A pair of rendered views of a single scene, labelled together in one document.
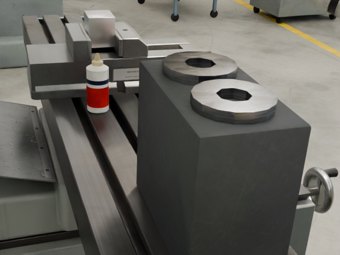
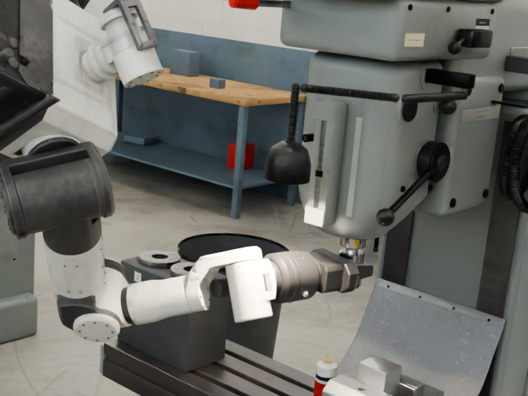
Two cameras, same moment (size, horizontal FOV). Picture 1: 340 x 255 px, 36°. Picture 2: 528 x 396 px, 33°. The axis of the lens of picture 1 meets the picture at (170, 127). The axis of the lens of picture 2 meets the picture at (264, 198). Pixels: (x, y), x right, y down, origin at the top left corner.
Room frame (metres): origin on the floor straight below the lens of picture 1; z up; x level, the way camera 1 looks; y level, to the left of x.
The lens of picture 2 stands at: (2.19, -0.82, 1.75)
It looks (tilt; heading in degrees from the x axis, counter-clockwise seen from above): 14 degrees down; 149
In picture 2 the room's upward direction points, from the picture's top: 5 degrees clockwise
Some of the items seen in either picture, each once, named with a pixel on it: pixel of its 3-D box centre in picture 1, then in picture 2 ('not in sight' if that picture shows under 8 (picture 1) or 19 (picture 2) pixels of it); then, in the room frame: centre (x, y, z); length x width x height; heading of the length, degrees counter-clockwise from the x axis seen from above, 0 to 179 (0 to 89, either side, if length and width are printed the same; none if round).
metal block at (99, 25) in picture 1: (99, 28); (378, 379); (1.02, 0.15, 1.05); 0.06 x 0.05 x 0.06; 18
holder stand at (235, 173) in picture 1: (208, 155); (172, 306); (0.55, -0.05, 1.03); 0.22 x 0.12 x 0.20; 19
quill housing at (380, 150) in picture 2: not in sight; (365, 143); (0.94, 0.13, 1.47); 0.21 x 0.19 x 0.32; 20
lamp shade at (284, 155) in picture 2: not in sight; (288, 159); (1.02, -0.08, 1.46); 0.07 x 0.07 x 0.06
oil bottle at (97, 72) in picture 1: (97, 81); (325, 377); (0.88, 0.14, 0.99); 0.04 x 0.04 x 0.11
